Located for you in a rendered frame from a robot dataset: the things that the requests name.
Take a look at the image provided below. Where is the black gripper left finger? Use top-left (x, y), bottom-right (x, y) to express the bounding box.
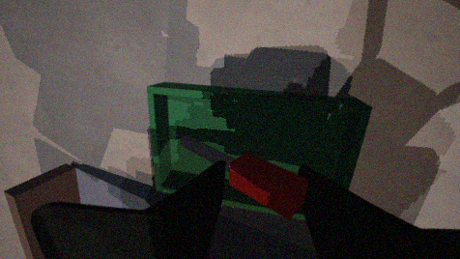
top-left (31, 160), bottom-right (226, 259)

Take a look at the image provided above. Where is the red-headed stop pin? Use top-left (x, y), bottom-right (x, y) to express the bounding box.
top-left (180, 135), bottom-right (309, 220)

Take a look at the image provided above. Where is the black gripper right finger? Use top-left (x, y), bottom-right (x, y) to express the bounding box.
top-left (298, 166), bottom-right (460, 259)

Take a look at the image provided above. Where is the green tray floor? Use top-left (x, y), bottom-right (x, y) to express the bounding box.
top-left (167, 95), bottom-right (350, 180)

